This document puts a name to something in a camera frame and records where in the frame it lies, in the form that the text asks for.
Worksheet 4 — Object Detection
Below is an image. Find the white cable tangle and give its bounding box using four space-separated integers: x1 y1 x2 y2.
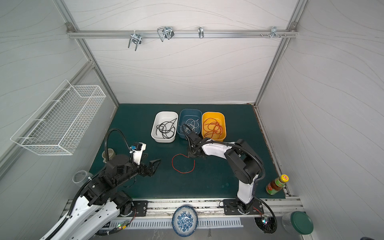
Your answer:
183 118 201 133

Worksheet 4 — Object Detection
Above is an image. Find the black cable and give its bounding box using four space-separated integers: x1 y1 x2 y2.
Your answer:
155 117 178 140

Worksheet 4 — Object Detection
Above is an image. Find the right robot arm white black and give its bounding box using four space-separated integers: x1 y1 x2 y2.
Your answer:
182 124 266 215

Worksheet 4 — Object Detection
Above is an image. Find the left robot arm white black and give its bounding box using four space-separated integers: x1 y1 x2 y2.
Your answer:
42 142 161 240

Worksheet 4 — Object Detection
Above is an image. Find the blue plastic bin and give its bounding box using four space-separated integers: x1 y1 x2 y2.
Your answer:
177 109 203 139

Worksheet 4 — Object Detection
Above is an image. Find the yellow plastic bin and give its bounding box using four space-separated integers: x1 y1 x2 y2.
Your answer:
202 112 227 142

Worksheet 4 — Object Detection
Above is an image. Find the white plastic bin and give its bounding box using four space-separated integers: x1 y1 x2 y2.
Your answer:
151 111 179 143

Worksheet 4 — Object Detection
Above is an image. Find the olive green mug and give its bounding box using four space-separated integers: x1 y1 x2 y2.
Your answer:
102 149 116 163

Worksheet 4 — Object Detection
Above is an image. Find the clear plastic cup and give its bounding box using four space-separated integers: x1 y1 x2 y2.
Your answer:
72 170 93 187

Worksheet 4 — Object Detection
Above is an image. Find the blue white patterned plate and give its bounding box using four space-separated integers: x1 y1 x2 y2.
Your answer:
172 205 199 238

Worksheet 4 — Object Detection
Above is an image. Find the bottle with yellow cap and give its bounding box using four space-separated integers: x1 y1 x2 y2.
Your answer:
266 175 290 196

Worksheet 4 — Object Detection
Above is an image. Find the metal hook small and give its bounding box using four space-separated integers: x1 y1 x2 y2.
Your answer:
198 27 204 39

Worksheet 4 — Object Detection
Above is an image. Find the metal hook clamp middle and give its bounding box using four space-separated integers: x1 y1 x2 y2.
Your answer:
157 26 175 42

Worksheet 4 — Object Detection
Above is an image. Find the metal hook clamp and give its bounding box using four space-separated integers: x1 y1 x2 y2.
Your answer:
157 26 175 42
128 33 142 51

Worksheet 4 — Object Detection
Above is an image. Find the metal hook clamp left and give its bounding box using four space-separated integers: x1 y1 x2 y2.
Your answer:
128 33 142 51

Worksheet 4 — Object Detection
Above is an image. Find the jar with green lid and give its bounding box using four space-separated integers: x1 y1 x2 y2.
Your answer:
282 211 314 235

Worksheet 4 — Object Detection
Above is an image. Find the aluminium crossbar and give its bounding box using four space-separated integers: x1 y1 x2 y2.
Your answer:
67 29 299 39

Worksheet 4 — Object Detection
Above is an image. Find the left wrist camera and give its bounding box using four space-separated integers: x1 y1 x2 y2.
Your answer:
130 142 147 165

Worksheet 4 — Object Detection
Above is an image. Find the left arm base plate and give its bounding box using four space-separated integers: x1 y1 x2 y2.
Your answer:
120 201 149 217

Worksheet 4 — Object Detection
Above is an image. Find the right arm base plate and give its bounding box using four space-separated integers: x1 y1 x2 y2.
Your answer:
219 199 264 216

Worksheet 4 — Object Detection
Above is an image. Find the white wire basket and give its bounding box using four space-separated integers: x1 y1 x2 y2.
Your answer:
10 80 106 156

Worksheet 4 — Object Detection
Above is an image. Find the metal bracket right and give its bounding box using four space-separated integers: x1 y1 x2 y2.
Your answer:
260 27 286 39

